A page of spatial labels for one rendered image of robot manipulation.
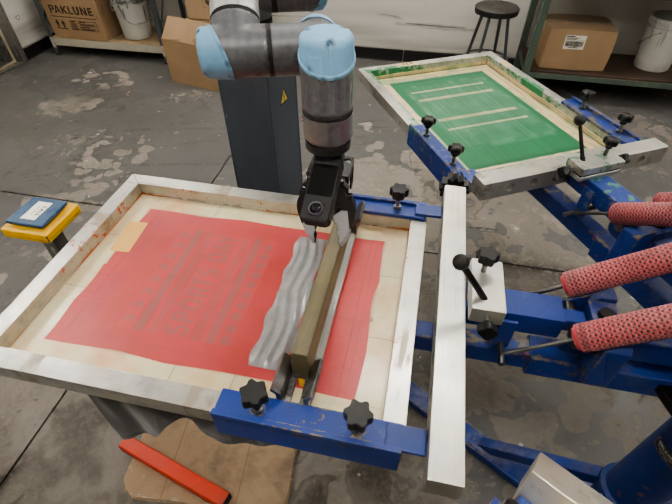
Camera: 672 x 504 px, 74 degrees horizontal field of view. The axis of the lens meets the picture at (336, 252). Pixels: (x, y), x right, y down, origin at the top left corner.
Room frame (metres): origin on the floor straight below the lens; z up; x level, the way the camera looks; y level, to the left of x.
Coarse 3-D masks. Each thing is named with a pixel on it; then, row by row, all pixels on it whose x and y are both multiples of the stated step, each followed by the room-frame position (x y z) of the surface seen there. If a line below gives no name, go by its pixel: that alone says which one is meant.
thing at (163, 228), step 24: (144, 216) 0.86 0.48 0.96; (168, 216) 0.86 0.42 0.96; (192, 216) 0.86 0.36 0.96; (144, 240) 0.77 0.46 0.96; (168, 240) 0.77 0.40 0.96; (288, 240) 0.77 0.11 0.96; (360, 240) 0.77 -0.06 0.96; (120, 264) 0.70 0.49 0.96; (144, 264) 0.70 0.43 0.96; (360, 264) 0.70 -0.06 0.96; (264, 288) 0.62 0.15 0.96; (360, 288) 0.62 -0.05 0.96
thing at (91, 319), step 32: (96, 288) 0.62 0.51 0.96; (128, 288) 0.62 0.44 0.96; (64, 320) 0.54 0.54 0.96; (96, 320) 0.54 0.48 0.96; (256, 320) 0.54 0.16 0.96; (352, 320) 0.54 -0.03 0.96; (128, 352) 0.47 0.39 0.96; (160, 352) 0.47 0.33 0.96; (192, 352) 0.47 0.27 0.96; (224, 352) 0.47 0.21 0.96; (352, 352) 0.47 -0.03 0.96; (320, 384) 0.40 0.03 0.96; (352, 384) 0.40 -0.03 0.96
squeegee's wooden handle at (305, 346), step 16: (336, 224) 0.71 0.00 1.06; (336, 240) 0.66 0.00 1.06; (336, 256) 0.62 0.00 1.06; (320, 272) 0.57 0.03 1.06; (336, 272) 0.61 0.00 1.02; (320, 288) 0.53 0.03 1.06; (320, 304) 0.50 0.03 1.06; (304, 320) 0.46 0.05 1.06; (320, 320) 0.47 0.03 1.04; (304, 336) 0.43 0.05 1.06; (320, 336) 0.47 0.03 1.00; (304, 352) 0.40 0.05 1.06; (304, 368) 0.39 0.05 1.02
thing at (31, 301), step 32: (128, 192) 0.92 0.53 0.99; (160, 192) 0.94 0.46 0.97; (192, 192) 0.93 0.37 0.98; (224, 192) 0.92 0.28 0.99; (256, 192) 0.92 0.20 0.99; (96, 224) 0.79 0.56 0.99; (384, 224) 0.82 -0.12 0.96; (416, 224) 0.79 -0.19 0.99; (64, 256) 0.69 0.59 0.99; (416, 256) 0.69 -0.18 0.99; (32, 288) 0.59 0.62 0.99; (416, 288) 0.59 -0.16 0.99; (0, 320) 0.51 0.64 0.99; (32, 320) 0.54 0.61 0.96; (416, 320) 0.51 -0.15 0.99; (0, 352) 0.44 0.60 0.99; (64, 384) 0.39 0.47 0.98; (96, 384) 0.38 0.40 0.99; (128, 384) 0.38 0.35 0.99; (160, 384) 0.38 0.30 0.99; (192, 416) 0.34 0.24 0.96; (384, 416) 0.32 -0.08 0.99
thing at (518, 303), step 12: (516, 300) 0.52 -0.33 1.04; (528, 300) 0.52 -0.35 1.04; (540, 300) 0.52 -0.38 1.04; (552, 300) 0.52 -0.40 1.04; (516, 312) 0.49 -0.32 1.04; (528, 312) 0.49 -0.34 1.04; (540, 312) 0.49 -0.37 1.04; (552, 312) 0.49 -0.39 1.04; (528, 324) 0.48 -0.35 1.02; (540, 324) 0.48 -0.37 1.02; (552, 324) 0.47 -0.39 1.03; (564, 324) 0.47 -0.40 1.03; (552, 336) 0.47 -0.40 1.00
